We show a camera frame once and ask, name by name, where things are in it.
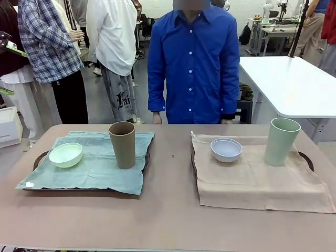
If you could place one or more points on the tall brown cup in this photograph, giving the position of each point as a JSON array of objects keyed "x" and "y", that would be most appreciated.
[{"x": 123, "y": 149}]

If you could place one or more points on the white foam box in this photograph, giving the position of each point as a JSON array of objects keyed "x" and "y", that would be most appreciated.
[{"x": 9, "y": 128}]

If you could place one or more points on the black backpack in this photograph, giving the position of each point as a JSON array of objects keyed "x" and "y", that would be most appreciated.
[{"x": 244, "y": 35}]

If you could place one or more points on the black camera stand pole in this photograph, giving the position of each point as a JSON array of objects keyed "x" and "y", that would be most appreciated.
[{"x": 299, "y": 29}]

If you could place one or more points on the tall pale green cup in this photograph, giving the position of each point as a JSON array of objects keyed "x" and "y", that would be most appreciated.
[{"x": 278, "y": 147}]

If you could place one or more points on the person's left forearm blue sleeve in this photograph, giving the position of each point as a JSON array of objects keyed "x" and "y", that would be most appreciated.
[{"x": 231, "y": 99}]

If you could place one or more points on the beige cloth mat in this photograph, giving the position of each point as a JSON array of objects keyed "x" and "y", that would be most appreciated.
[{"x": 249, "y": 183}]

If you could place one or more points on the person's right forearm blue sleeve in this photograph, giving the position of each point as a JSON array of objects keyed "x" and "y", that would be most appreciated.
[{"x": 157, "y": 97}]

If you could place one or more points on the pale green bowl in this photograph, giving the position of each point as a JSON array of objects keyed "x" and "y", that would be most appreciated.
[{"x": 65, "y": 160}]

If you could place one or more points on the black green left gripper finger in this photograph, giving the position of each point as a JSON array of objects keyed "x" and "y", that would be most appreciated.
[
  {"x": 15, "y": 50},
  {"x": 6, "y": 91}
]

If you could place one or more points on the person in blue shirt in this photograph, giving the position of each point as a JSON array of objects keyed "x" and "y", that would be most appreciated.
[{"x": 194, "y": 52}]

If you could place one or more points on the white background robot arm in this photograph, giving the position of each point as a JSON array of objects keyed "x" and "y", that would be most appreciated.
[{"x": 267, "y": 10}]

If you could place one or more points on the person's left hand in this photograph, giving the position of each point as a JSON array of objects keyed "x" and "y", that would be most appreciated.
[{"x": 227, "y": 122}]

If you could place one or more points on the person in red jacket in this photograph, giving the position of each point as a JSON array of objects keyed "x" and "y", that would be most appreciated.
[{"x": 329, "y": 29}]

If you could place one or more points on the person's right hand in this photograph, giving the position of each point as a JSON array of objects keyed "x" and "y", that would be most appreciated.
[{"x": 157, "y": 118}]

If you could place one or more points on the white side table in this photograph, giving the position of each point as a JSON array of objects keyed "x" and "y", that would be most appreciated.
[{"x": 288, "y": 84}]

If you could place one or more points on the grey background workbench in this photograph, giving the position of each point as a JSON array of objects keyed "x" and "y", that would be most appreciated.
[{"x": 278, "y": 30}]

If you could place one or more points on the blue-grey bowl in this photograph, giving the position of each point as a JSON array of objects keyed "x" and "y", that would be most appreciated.
[{"x": 225, "y": 155}]

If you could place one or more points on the dark brown plastic tray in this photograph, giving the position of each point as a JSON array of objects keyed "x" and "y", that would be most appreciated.
[
  {"x": 78, "y": 189},
  {"x": 311, "y": 162}
]

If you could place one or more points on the olive green bundled clothing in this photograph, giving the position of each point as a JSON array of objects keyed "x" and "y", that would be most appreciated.
[{"x": 246, "y": 92}]

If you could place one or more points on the person in cream top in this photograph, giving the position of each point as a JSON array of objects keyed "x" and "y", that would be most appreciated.
[{"x": 64, "y": 15}]

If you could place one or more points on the person in tan trousers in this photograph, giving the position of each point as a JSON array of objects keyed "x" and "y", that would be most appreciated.
[{"x": 311, "y": 29}]

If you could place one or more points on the dark grey plastic stool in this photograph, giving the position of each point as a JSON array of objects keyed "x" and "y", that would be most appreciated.
[{"x": 245, "y": 113}]

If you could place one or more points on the teal cloth mat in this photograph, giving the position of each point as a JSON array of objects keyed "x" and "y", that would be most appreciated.
[{"x": 99, "y": 170}]

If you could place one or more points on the black office chair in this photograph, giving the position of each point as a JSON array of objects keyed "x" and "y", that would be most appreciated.
[{"x": 147, "y": 26}]

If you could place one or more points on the person in white shirt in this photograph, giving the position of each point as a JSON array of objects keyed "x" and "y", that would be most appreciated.
[{"x": 113, "y": 31}]

